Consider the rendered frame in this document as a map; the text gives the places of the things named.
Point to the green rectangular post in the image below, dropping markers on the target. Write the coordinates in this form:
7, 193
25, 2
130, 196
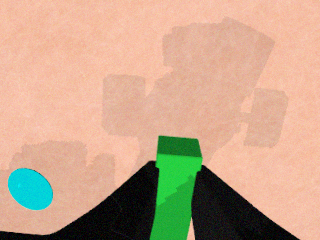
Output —
179, 158

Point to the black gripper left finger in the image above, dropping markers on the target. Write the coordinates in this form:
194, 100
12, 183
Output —
127, 214

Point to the cyan circle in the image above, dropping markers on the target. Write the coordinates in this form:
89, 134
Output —
30, 189

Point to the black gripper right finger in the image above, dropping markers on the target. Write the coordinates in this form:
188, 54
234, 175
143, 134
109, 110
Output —
220, 213

